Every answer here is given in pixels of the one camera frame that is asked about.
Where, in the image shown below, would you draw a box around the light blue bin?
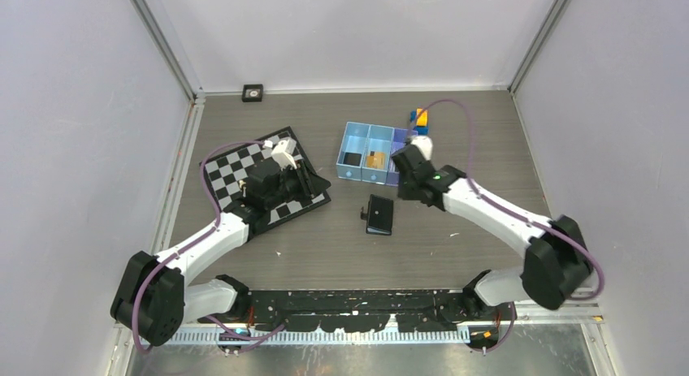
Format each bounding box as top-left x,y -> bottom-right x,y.
362,125 -> 394,184
336,122 -> 371,181

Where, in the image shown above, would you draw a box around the purple bin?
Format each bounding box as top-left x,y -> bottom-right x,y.
385,128 -> 408,186

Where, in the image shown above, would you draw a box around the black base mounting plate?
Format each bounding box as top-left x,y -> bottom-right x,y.
215,289 -> 512,333

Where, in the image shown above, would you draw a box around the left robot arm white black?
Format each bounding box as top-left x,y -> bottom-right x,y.
110,159 -> 332,347

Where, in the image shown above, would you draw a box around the blue yellow toy blocks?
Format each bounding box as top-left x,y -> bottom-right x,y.
409,108 -> 429,136

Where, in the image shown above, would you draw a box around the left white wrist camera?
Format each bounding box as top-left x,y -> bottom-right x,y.
271,138 -> 297,170

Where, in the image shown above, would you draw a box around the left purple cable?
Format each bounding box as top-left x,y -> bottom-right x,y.
132,141 -> 286,354

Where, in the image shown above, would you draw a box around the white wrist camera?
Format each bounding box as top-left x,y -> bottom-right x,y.
271,138 -> 297,170
410,136 -> 433,161

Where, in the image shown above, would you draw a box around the black square item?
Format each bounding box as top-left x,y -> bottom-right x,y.
342,152 -> 362,166

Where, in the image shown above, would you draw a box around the small black square box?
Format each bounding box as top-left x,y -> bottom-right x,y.
241,84 -> 264,103

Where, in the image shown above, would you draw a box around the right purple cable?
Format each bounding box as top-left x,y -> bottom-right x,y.
406,99 -> 605,355

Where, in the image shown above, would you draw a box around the light blue bin left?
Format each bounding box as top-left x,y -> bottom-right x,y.
336,122 -> 371,181

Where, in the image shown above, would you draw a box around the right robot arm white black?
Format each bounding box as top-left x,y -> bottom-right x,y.
392,140 -> 594,320

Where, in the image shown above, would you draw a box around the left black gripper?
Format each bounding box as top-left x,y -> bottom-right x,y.
266,159 -> 330,210

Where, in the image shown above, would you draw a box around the light blue bin middle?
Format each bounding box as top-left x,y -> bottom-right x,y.
362,125 -> 394,184

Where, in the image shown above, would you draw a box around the tan grey striped credit card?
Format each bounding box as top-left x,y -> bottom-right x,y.
365,151 -> 387,170

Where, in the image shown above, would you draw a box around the purple cable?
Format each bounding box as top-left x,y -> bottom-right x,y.
132,141 -> 286,354
406,99 -> 605,355

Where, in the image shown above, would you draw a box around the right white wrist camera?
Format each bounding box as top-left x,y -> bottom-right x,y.
410,136 -> 433,161

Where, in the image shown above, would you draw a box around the black white chessboard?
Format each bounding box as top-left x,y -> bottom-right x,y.
203,126 -> 331,237

